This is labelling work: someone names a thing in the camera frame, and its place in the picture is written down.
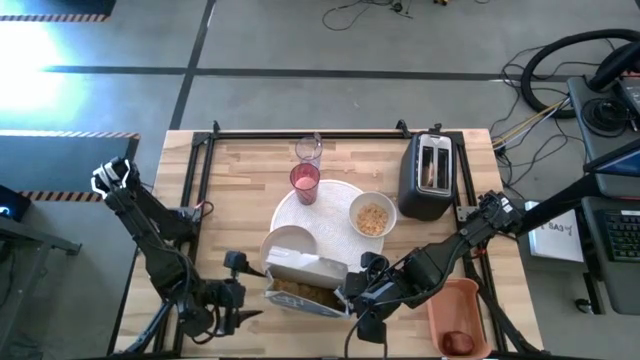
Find cream ceramic plate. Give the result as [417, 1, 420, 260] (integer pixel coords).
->
[259, 224, 319, 274]

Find red apple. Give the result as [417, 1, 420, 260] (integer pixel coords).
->
[441, 330, 476, 357]

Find black two-slot toaster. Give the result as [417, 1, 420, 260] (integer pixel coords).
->
[397, 132, 457, 221]

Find grey side desk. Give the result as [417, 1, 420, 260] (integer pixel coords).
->
[567, 74, 640, 316]

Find white ceramic bowl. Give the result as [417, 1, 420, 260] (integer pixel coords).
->
[348, 191, 399, 239]

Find thin black floor cable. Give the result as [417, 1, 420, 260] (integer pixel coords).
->
[321, 0, 416, 32]

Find black hazard-edged floor mat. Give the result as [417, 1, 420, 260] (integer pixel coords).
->
[0, 130, 141, 201]

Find clear plastic tumbler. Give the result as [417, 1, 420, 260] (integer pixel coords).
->
[294, 134, 324, 169]

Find black cable tangle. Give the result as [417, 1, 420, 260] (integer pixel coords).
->
[492, 44, 591, 201]

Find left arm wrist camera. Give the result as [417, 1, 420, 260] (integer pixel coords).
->
[223, 249, 250, 275]

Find black keyboard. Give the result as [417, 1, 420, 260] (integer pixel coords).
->
[602, 209, 640, 264]

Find thick black hose loop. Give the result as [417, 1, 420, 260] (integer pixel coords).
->
[519, 28, 640, 120]

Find open laptop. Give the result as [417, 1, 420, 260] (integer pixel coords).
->
[584, 139, 640, 201]

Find white paper sheet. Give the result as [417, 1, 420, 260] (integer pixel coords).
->
[527, 199, 585, 264]

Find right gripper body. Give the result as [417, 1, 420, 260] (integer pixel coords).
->
[349, 272, 409, 346]

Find white woven round placemat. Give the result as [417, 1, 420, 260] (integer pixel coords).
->
[269, 179, 386, 274]

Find pink faceted plastic tumbler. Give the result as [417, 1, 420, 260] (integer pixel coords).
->
[289, 162, 322, 206]

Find black side cart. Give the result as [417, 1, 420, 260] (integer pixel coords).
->
[0, 184, 82, 351]

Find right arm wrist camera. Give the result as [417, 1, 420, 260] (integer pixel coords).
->
[359, 251, 390, 275]

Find yellow cable bundle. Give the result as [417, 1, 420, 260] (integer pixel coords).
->
[492, 97, 571, 150]

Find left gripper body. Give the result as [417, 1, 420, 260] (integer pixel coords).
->
[187, 279, 246, 337]

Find black coiled cable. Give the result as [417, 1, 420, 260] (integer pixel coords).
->
[582, 97, 637, 134]

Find golden cereal flakes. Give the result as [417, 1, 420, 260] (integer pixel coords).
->
[272, 278, 342, 309]
[355, 202, 390, 237]

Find orange plastic tray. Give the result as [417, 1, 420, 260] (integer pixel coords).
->
[426, 277, 493, 360]

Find blue and yellow cereal box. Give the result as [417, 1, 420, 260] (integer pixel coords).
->
[263, 245, 351, 320]

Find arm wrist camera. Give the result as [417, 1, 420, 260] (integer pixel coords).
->
[223, 249, 250, 275]
[359, 251, 390, 275]

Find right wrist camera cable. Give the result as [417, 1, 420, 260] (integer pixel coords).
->
[343, 319, 389, 360]

